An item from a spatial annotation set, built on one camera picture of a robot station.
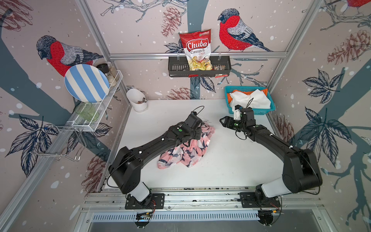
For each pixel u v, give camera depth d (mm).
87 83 729
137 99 1104
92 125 685
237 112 800
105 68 796
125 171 427
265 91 1131
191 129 624
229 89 1180
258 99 1122
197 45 796
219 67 904
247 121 685
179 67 946
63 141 572
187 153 879
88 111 685
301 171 432
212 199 757
